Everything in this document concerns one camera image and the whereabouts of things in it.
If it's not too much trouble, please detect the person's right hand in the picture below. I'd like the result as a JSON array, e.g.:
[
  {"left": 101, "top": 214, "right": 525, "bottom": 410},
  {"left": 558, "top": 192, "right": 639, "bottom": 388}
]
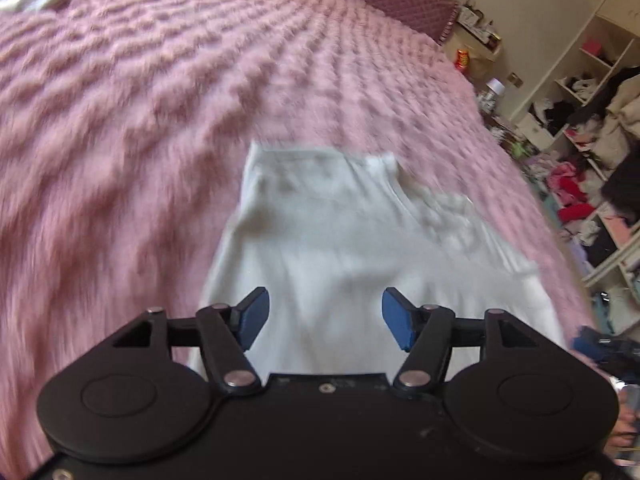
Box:
[{"left": 607, "top": 390, "right": 640, "bottom": 467}]

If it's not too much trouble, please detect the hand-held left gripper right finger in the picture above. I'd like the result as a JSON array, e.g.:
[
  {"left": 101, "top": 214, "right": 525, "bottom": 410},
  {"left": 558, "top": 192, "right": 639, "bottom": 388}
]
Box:
[{"left": 381, "top": 287, "right": 576, "bottom": 394}]

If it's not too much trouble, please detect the small white lamp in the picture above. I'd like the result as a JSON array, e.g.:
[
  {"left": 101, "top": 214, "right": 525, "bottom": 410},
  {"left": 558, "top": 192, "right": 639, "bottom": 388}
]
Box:
[{"left": 481, "top": 77, "right": 507, "bottom": 111}]

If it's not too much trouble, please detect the beige bedside shelf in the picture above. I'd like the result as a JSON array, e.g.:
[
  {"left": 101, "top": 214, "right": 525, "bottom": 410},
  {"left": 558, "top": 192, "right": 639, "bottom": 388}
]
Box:
[{"left": 444, "top": 5, "right": 505, "bottom": 82}]

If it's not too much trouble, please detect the white printed sweatshirt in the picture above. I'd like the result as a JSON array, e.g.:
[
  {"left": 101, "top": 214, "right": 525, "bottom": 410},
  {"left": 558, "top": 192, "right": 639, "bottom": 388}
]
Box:
[{"left": 186, "top": 141, "right": 570, "bottom": 378}]

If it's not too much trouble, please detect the white open shelf unit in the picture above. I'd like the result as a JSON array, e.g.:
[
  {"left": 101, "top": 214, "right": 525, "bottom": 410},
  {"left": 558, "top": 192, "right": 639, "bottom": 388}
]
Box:
[{"left": 514, "top": 0, "right": 640, "bottom": 293}]

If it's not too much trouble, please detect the pile of clothes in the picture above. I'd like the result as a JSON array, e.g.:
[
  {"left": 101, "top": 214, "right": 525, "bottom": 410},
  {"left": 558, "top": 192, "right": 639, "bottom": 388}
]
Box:
[{"left": 530, "top": 65, "right": 640, "bottom": 266}]

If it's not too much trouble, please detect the pink fluffy blanket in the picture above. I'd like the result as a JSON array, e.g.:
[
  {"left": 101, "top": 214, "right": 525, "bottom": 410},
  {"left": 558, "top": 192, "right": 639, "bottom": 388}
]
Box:
[{"left": 0, "top": 0, "right": 608, "bottom": 466}]

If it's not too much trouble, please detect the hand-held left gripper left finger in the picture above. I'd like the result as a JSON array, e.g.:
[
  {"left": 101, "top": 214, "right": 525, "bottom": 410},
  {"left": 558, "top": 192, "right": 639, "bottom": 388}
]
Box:
[{"left": 75, "top": 287, "right": 271, "bottom": 394}]

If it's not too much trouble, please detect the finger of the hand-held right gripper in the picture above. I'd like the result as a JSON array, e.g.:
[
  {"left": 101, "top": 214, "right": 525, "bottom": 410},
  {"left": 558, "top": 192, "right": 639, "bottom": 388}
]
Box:
[{"left": 571, "top": 325, "right": 633, "bottom": 367}]

